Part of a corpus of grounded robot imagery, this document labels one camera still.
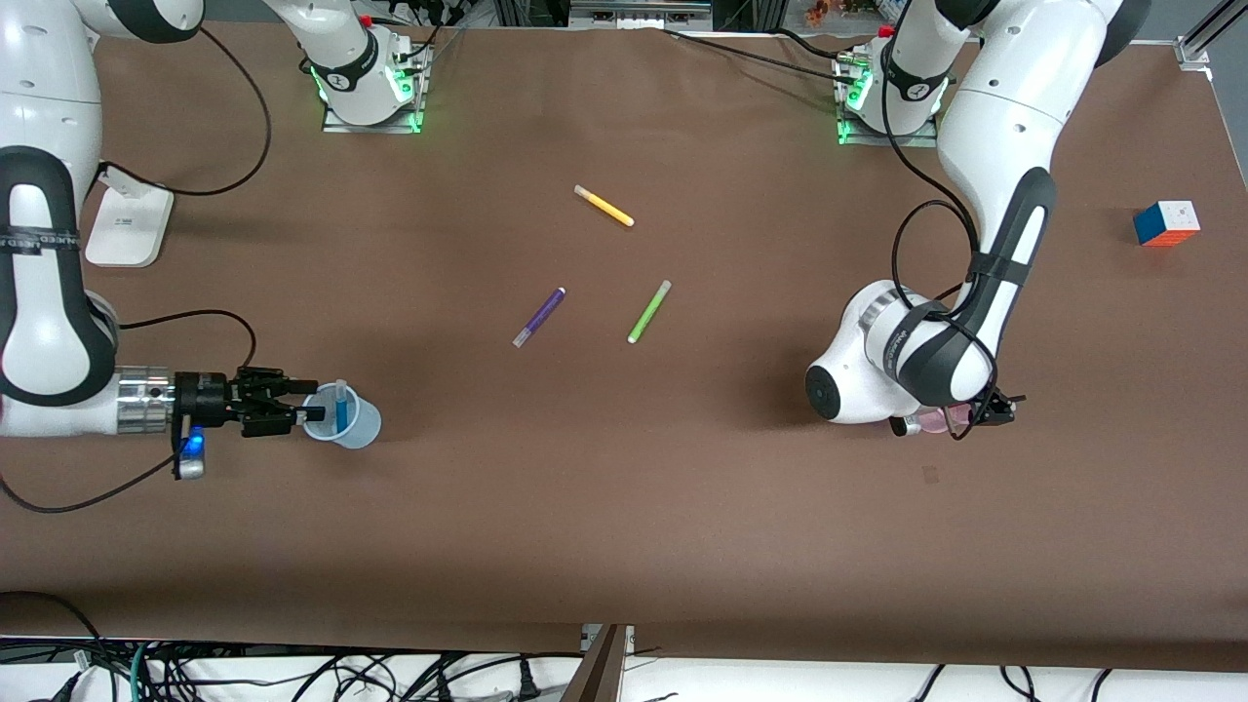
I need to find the pink plastic cup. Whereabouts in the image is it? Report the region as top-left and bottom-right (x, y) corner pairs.
(916, 403), (978, 436)

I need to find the blue plastic cup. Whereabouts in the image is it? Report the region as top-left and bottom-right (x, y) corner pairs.
(299, 383), (382, 450)

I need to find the white desk lamp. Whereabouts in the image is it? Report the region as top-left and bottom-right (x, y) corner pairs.
(86, 166), (175, 268)

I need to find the Rubik's cube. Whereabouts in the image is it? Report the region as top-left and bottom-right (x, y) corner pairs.
(1133, 200), (1202, 248)

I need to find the purple marker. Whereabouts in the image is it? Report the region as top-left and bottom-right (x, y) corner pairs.
(513, 287), (567, 349)

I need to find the brown table cover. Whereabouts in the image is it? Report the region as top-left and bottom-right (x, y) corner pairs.
(0, 19), (1248, 674)

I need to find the green marker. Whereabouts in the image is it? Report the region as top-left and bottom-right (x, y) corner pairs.
(627, 280), (673, 345)

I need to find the yellow marker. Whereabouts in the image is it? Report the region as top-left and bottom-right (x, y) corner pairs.
(573, 184), (636, 228)

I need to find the brown wooden table leg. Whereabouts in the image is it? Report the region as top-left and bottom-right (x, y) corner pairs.
(561, 624), (631, 702)

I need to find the black background device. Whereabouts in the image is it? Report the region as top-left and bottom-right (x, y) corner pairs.
(568, 0), (715, 28)

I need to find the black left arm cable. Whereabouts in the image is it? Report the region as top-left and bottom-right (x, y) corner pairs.
(880, 39), (1005, 442)

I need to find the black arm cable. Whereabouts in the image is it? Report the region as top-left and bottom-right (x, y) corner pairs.
(880, 39), (1005, 442)
(0, 27), (275, 515)

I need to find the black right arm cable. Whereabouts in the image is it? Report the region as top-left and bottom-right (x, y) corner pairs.
(0, 27), (275, 515)

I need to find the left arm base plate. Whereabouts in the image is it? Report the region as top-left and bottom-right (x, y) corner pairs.
(832, 47), (945, 147)

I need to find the aluminium frame profile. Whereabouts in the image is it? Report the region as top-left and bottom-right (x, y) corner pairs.
(1175, 0), (1248, 71)

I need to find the thin black table cable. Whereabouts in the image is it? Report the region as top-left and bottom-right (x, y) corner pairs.
(663, 27), (861, 87)

